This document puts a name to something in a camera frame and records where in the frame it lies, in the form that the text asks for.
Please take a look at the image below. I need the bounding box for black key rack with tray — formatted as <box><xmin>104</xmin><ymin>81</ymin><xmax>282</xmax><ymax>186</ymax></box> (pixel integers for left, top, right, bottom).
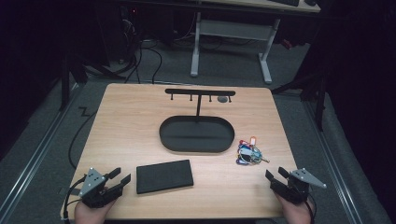
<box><xmin>159</xmin><ymin>88</ymin><xmax>236</xmax><ymax>154</ymax></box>

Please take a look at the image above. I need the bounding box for white-legged desk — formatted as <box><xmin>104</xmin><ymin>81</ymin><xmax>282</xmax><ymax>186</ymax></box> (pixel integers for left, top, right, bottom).
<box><xmin>190</xmin><ymin>0</ymin><xmax>321</xmax><ymax>85</ymax></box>

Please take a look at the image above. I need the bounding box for metal floor rail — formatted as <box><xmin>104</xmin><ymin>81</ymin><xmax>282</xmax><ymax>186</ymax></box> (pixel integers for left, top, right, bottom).
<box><xmin>303</xmin><ymin>102</ymin><xmax>364</xmax><ymax>224</ymax></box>
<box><xmin>0</xmin><ymin>83</ymin><xmax>79</xmax><ymax>217</ymax></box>

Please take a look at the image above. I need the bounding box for hand-held gripper cable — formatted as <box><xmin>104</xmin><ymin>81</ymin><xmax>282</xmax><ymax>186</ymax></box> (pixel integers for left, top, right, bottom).
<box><xmin>63</xmin><ymin>175</ymin><xmax>88</xmax><ymax>222</ymax></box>
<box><xmin>304</xmin><ymin>200</ymin><xmax>318</xmax><ymax>224</ymax></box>

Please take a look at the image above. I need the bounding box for person's right hand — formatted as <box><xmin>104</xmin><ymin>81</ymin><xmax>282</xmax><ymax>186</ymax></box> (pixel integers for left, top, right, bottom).
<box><xmin>274</xmin><ymin>190</ymin><xmax>314</xmax><ymax>224</ymax></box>

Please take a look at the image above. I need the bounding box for person's left hand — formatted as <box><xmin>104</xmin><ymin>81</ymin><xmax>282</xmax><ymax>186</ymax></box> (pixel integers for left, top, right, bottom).
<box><xmin>74</xmin><ymin>199</ymin><xmax>117</xmax><ymax>224</ymax></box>

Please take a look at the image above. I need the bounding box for black metal stand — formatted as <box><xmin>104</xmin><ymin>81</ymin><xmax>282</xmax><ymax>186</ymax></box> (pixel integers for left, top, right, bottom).
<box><xmin>58</xmin><ymin>52</ymin><xmax>89</xmax><ymax>112</ymax></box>
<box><xmin>271</xmin><ymin>69</ymin><xmax>328</xmax><ymax>133</ymax></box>

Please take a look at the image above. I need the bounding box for black wallet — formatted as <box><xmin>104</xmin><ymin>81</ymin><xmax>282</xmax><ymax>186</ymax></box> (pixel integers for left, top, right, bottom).
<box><xmin>135</xmin><ymin>159</ymin><xmax>194</xmax><ymax>195</ymax></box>

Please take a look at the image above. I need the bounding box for black floor cable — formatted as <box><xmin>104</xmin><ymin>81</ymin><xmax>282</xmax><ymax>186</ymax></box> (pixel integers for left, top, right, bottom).
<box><xmin>67</xmin><ymin>106</ymin><xmax>98</xmax><ymax>170</ymax></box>

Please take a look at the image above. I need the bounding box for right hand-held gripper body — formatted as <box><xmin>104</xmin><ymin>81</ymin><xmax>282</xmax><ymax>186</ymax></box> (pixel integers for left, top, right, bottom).
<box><xmin>270</xmin><ymin>167</ymin><xmax>328</xmax><ymax>205</ymax></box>

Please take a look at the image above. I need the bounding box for bundle of black cables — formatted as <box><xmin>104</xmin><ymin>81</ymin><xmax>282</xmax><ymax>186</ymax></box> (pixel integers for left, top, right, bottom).
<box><xmin>120</xmin><ymin>18</ymin><xmax>163</xmax><ymax>85</ymax></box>

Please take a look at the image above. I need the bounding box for right hand-held gripper cable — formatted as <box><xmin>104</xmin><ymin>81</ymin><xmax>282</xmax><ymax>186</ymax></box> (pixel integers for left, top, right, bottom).
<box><xmin>304</xmin><ymin>200</ymin><xmax>318</xmax><ymax>224</ymax></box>

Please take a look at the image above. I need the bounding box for bunch of keys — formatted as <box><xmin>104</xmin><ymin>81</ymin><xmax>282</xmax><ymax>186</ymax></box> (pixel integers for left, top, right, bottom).
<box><xmin>235</xmin><ymin>135</ymin><xmax>271</xmax><ymax>166</ymax></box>

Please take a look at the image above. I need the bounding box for left hand-held gripper cable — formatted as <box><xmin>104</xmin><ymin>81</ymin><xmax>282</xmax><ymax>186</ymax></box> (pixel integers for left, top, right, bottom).
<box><xmin>63</xmin><ymin>175</ymin><xmax>88</xmax><ymax>222</ymax></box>

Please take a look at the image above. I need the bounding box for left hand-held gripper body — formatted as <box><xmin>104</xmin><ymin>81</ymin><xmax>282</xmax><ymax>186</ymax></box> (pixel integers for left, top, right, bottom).
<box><xmin>78</xmin><ymin>167</ymin><xmax>124</xmax><ymax>209</ymax></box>

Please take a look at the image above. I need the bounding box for black keyboard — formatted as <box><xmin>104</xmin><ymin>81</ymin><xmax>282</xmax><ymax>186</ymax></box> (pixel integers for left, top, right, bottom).
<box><xmin>269</xmin><ymin>0</ymin><xmax>301</xmax><ymax>7</ymax></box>

